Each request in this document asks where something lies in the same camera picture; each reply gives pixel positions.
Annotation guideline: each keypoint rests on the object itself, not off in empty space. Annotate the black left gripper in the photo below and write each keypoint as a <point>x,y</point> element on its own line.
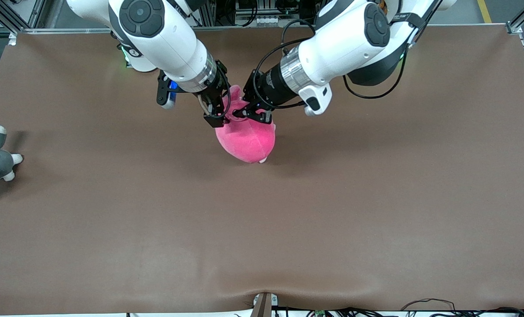
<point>269,89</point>

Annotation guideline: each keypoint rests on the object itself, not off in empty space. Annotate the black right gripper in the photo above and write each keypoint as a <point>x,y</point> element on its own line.
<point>216,91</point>

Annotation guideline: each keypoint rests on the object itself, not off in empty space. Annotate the round hot pink plush toy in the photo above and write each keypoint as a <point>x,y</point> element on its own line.
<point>246,141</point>

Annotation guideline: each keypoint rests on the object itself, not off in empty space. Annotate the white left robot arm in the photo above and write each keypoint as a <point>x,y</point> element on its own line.
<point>345,39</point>

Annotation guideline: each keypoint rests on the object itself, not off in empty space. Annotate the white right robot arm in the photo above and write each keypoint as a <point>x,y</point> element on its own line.
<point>165,39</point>

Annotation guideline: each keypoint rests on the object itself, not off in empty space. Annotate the pale pink plush dog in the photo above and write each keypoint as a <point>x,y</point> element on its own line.
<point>263,160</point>

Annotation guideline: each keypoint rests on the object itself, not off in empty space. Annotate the white terminal block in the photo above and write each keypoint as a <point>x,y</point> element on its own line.
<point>271,20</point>

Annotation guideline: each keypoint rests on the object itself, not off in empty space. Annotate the black electronics box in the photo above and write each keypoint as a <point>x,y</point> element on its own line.
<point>246,5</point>

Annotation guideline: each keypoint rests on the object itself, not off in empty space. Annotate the small green circuit board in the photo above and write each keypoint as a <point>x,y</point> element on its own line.
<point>319,313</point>

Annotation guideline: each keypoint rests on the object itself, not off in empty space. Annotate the aluminium frame post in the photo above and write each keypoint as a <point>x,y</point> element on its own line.
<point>209,13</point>

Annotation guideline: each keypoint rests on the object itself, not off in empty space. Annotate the metal table edge bracket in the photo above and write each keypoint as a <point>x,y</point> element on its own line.
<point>263,304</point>

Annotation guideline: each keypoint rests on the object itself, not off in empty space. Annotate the aluminium table edge rail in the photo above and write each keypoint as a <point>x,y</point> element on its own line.
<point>46,31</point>

